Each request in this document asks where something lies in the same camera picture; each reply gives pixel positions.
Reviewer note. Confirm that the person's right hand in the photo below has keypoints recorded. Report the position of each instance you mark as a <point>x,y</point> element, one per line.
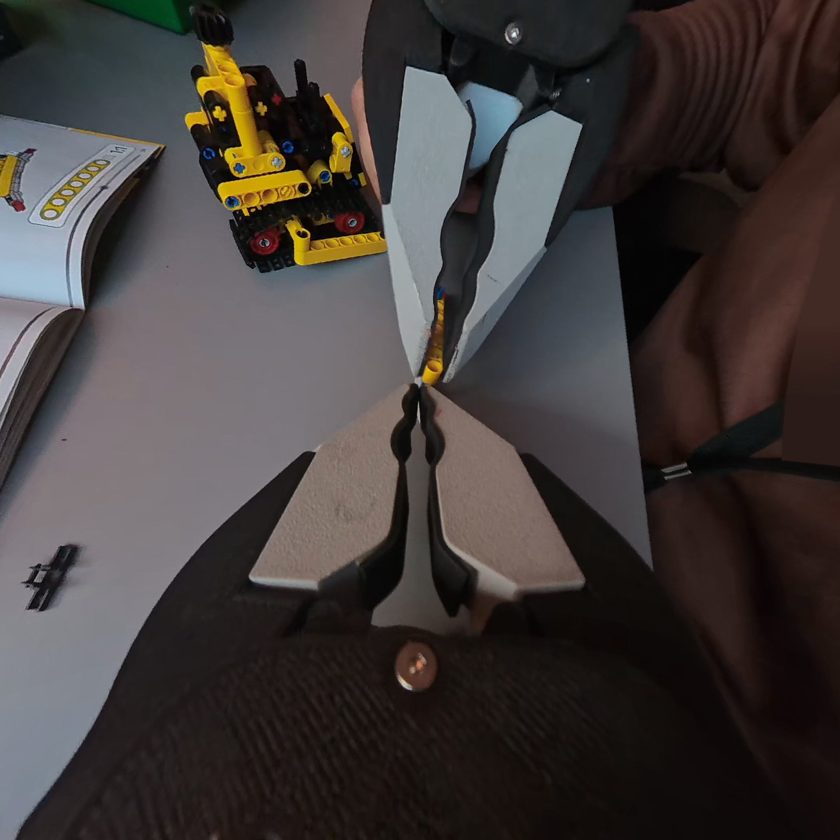
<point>361,124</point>

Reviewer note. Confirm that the yellow lego beam assembly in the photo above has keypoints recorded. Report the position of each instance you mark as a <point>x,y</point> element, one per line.
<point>433,367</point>

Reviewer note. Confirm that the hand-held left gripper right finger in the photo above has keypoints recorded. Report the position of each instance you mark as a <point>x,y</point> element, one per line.
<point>505,518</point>

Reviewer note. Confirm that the person's right forearm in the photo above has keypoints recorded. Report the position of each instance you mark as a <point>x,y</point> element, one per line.
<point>709,85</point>

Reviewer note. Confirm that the yellow black lego bulldozer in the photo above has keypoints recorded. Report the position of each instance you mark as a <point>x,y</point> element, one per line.
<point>262,177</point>

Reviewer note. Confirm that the small black lego connector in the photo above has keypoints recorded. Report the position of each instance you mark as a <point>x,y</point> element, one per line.
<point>52,577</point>

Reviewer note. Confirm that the green plastic box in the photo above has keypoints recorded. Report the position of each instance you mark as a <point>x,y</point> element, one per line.
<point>151,13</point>

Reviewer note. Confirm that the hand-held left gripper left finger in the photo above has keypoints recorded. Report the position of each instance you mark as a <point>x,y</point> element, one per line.
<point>334,512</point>

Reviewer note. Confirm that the lego instruction booklet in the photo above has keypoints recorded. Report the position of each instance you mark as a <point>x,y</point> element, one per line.
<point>46,216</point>

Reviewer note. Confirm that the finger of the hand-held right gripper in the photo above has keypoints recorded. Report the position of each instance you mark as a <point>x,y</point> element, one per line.
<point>525,197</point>
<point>426,164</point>

